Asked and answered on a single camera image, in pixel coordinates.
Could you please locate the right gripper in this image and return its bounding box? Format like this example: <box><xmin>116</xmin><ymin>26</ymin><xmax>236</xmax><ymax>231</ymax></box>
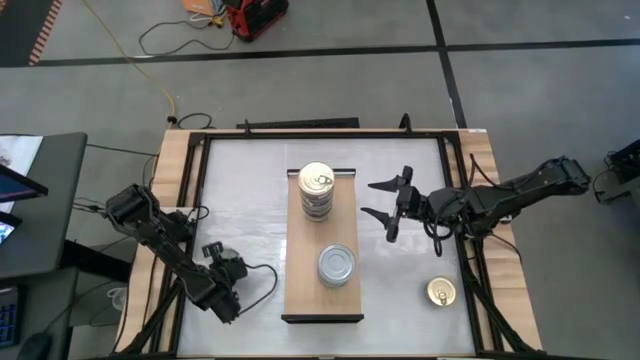
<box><xmin>360</xmin><ymin>165</ymin><xmax>437</xmax><ymax>244</ymax></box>

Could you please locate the grey lid tuna can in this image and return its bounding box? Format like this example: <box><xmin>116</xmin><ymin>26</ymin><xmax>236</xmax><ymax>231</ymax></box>
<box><xmin>300</xmin><ymin>191</ymin><xmax>335</xmax><ymax>214</ymax></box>

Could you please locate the gold-top can stack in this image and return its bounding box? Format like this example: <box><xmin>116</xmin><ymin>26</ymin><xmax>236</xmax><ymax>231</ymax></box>
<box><xmin>301</xmin><ymin>199</ymin><xmax>334</xmax><ymax>223</ymax></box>

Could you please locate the silver-lid can stack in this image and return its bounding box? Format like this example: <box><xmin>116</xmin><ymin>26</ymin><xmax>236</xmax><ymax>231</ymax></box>
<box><xmin>316</xmin><ymin>243</ymin><xmax>358</xmax><ymax>290</ymax></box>

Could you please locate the black flat bar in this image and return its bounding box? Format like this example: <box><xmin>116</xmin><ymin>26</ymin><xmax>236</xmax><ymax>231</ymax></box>
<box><xmin>236</xmin><ymin>116</ymin><xmax>361</xmax><ymax>130</ymax></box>

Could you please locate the clear plastic cup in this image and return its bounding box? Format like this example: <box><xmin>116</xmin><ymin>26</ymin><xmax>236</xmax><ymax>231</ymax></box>
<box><xmin>106</xmin><ymin>285</ymin><xmax>129</xmax><ymax>312</ymax></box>

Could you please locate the grey side desk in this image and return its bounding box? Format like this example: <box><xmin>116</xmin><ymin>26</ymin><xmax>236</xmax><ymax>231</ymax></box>
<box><xmin>0</xmin><ymin>131</ymin><xmax>132</xmax><ymax>301</ymax></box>

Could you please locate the black computer mouse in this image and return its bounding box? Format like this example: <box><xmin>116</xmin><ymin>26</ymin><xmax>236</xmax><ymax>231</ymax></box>
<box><xmin>16</xmin><ymin>330</ymin><xmax>54</xmax><ymax>360</ymax></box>

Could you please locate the red and black box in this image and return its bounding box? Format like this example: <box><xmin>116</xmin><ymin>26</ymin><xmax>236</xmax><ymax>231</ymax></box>
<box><xmin>223</xmin><ymin>0</ymin><xmax>290</xmax><ymax>43</ymax></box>

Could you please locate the small black tablet screen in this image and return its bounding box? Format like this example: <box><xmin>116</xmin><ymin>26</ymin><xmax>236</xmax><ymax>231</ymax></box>
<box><xmin>0</xmin><ymin>210</ymin><xmax>24</xmax><ymax>246</ymax></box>

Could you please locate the black keyboard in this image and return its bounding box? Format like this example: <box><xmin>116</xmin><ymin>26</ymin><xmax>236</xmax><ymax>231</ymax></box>
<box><xmin>0</xmin><ymin>285</ymin><xmax>22</xmax><ymax>350</ymax></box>

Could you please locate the black floor device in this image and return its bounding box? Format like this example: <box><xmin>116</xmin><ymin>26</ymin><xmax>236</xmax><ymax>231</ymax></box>
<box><xmin>592</xmin><ymin>138</ymin><xmax>640</xmax><ymax>205</ymax></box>

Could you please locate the white paper sheet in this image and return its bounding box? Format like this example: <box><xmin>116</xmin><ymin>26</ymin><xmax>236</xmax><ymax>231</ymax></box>
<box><xmin>0</xmin><ymin>133</ymin><xmax>44</xmax><ymax>215</ymax></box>

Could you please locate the orange flat package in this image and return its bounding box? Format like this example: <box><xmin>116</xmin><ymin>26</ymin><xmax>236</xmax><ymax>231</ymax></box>
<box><xmin>180</xmin><ymin>0</ymin><xmax>226</xmax><ymax>19</ymax></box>

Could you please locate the black mat with orange stripes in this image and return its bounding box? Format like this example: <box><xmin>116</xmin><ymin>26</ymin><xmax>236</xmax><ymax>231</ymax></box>
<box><xmin>0</xmin><ymin>0</ymin><xmax>65</xmax><ymax>68</ymax></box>

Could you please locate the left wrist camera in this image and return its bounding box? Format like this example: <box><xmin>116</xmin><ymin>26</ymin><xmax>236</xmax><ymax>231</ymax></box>
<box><xmin>201</xmin><ymin>241</ymin><xmax>226</xmax><ymax>260</ymax></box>

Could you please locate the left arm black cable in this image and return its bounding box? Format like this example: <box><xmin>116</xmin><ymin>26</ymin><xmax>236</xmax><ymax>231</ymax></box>
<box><xmin>238</xmin><ymin>262</ymin><xmax>279</xmax><ymax>317</ymax></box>

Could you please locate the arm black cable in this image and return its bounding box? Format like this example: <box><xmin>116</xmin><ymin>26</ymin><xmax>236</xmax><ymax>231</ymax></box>
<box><xmin>423</xmin><ymin>152</ymin><xmax>501</xmax><ymax>259</ymax></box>
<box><xmin>238</xmin><ymin>262</ymin><xmax>279</xmax><ymax>317</ymax></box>

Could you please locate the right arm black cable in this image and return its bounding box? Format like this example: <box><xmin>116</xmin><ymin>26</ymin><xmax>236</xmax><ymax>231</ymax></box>
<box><xmin>423</xmin><ymin>152</ymin><xmax>501</xmax><ymax>259</ymax></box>

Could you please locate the black metal table frame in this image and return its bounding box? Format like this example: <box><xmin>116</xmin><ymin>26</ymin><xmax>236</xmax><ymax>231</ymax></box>
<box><xmin>107</xmin><ymin>113</ymin><xmax>546</xmax><ymax>360</ymax></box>

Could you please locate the black cable with plug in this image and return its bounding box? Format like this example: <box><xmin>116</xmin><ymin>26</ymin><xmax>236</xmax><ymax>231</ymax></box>
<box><xmin>167</xmin><ymin>112</ymin><xmax>214</xmax><ymax>131</ymax></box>

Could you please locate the yellow power cable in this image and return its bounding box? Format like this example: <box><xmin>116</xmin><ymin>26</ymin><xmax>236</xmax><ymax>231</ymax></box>
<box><xmin>82</xmin><ymin>0</ymin><xmax>177</xmax><ymax>121</ymax></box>

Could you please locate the black floor cable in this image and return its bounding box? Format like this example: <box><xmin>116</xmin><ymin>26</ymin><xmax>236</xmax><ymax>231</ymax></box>
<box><xmin>137</xmin><ymin>18</ymin><xmax>236</xmax><ymax>57</ymax></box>

